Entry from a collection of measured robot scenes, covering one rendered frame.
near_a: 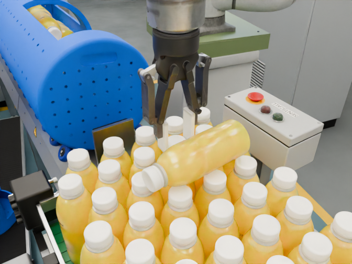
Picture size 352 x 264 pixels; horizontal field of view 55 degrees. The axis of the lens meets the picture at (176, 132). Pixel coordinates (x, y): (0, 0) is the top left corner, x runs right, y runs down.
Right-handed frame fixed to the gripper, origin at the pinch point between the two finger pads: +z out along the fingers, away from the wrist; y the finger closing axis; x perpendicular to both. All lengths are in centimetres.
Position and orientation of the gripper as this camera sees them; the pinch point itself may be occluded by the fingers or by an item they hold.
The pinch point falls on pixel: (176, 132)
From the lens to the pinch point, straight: 64.9
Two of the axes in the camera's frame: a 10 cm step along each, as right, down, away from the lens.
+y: -8.4, 3.1, -4.4
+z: 0.0, 8.2, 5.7
